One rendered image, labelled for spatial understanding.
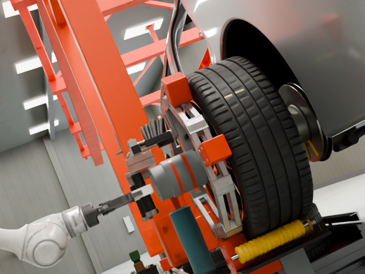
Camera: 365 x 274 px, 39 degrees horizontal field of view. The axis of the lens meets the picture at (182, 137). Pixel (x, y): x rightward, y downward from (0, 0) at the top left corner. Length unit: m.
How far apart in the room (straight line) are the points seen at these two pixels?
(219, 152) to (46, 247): 0.57
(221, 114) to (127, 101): 0.84
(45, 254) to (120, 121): 1.03
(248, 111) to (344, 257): 1.18
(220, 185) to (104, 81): 0.98
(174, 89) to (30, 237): 0.66
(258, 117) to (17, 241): 0.81
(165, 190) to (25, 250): 0.56
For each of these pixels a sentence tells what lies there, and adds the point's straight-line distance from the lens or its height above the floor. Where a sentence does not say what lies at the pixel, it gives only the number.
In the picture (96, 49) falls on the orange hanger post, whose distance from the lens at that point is 2.50.
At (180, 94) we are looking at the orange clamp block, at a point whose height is 1.08.
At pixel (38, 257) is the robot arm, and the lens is 1.51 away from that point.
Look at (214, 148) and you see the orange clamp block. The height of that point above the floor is 0.85.
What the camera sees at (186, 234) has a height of 0.64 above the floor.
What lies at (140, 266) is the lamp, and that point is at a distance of 2.26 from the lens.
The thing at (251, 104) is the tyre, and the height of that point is 0.94.
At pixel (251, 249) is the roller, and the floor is 0.51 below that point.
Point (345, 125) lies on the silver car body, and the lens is 1.52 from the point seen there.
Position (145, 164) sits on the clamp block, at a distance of 1.72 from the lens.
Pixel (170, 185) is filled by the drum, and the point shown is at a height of 0.82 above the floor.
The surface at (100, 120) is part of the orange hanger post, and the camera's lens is 4.38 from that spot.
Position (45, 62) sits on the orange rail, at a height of 3.41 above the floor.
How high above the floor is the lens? 0.70
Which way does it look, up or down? 8 degrees up
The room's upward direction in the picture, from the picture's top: 24 degrees counter-clockwise
